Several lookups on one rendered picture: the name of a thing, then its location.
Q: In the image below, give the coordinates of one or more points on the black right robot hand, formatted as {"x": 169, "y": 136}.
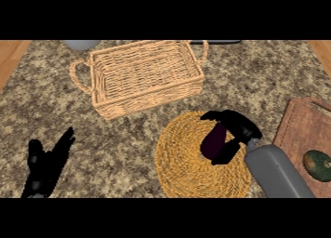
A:
{"x": 240, "y": 127}

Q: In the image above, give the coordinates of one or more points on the round woven yellow placemat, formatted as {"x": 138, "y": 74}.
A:
{"x": 191, "y": 164}

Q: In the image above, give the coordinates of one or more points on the dark green round vegetable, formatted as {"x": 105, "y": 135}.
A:
{"x": 321, "y": 165}

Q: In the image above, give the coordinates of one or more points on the tan wicker basket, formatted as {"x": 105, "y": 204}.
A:
{"x": 145, "y": 74}

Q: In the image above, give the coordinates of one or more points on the pale grey round vessel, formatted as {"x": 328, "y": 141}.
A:
{"x": 82, "y": 44}

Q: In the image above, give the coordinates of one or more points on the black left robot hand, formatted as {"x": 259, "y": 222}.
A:
{"x": 46, "y": 164}

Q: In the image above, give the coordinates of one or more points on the dark purple eggplant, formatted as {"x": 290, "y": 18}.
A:
{"x": 215, "y": 143}

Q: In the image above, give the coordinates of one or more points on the brown wooden cutting board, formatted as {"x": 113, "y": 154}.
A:
{"x": 309, "y": 136}

